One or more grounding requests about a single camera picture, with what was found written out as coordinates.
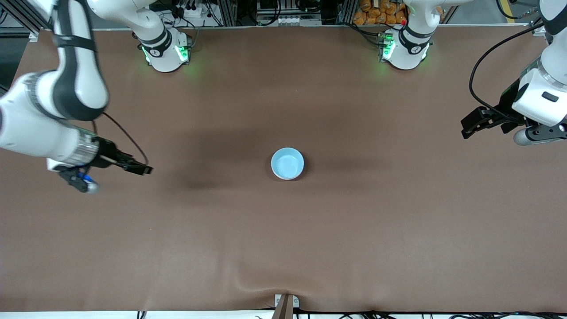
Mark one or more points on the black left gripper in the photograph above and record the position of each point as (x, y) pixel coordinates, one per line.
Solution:
(506, 106)

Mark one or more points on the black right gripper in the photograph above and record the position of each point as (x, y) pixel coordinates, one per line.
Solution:
(107, 156)

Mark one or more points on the blue bowl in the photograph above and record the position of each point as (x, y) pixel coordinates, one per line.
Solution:
(287, 163)

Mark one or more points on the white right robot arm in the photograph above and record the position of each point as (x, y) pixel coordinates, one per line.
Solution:
(26, 130)

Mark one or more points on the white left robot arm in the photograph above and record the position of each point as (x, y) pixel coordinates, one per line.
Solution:
(407, 55)

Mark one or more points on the orange snack packages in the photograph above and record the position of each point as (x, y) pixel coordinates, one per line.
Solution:
(378, 12)

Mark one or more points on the white power strip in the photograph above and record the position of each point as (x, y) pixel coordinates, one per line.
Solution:
(190, 11)

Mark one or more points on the brown table mat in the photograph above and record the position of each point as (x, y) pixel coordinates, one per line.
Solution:
(283, 248)

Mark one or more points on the white terminal block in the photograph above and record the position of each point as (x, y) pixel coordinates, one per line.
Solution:
(291, 20)

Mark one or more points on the aluminium frame profile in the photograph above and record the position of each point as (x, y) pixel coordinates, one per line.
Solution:
(538, 29)
(20, 20)
(227, 12)

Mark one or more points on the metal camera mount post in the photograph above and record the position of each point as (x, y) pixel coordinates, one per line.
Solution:
(285, 305)

